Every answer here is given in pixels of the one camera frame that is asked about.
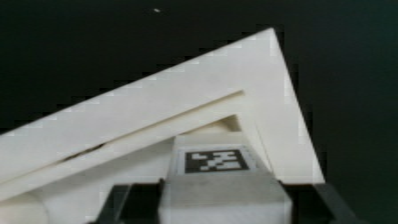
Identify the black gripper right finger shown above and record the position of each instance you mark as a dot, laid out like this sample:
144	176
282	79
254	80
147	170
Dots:
320	207

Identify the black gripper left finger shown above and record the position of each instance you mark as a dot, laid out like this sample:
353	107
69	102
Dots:
131	204

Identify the white table leg with tag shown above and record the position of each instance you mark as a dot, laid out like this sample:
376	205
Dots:
222	190

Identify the white square table top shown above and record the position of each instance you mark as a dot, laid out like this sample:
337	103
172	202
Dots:
99	145

